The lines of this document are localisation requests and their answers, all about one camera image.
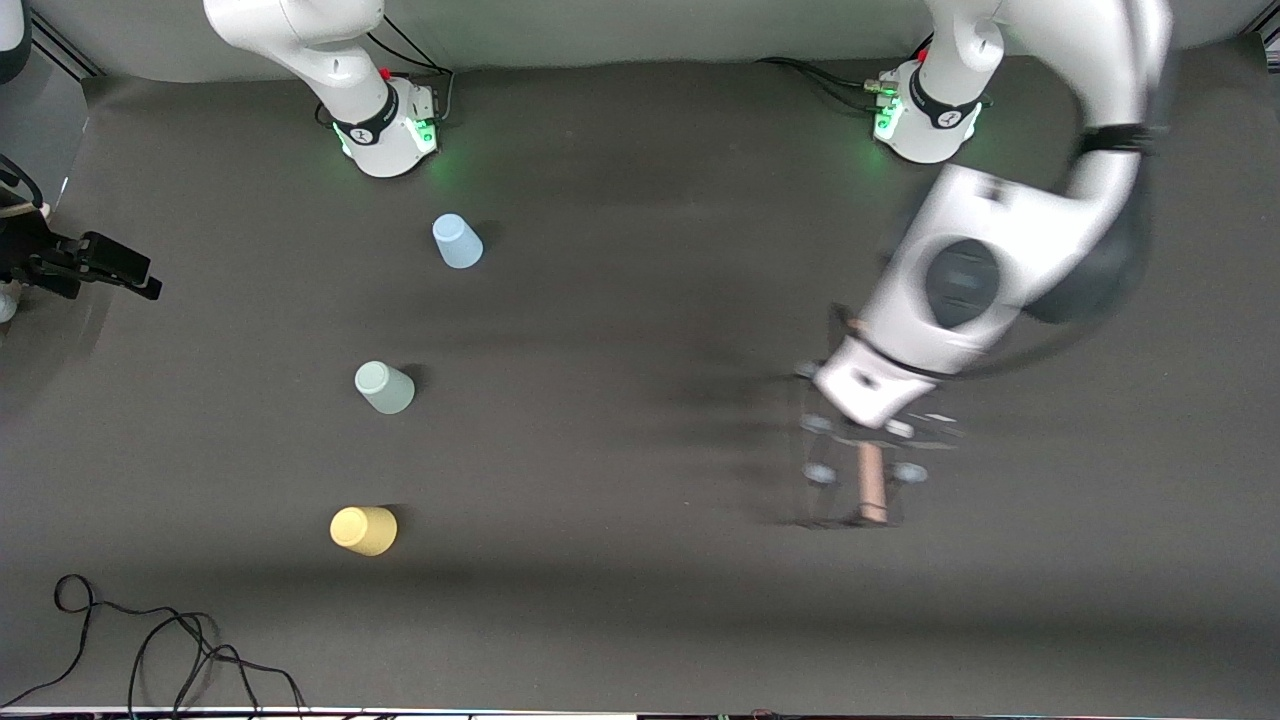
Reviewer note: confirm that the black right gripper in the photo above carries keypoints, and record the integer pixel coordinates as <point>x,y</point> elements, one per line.
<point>33,250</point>

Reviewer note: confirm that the pale green plastic cup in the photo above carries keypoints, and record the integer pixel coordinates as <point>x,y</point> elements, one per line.
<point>385,388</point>

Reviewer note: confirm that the yellow plastic cup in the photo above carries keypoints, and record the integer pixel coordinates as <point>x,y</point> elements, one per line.
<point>365,532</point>

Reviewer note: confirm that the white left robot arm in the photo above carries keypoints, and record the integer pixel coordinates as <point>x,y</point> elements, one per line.
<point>1000,215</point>

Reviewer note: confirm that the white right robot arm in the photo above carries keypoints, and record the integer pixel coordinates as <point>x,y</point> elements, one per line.
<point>370,120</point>

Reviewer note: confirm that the light blue plastic cup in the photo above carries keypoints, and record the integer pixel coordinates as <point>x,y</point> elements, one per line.
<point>458,243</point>

